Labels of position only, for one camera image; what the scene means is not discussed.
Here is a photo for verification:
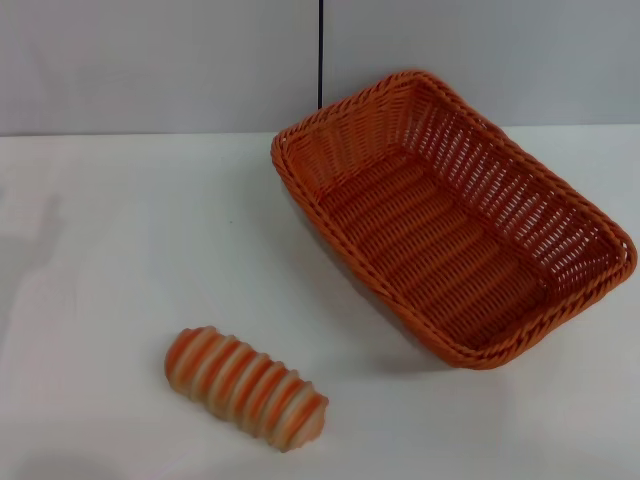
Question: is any orange woven plastic basket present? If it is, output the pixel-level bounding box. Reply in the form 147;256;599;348
270;69;640;372

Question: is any orange white striped bread roll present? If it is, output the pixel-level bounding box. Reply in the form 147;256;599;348
163;323;331;454

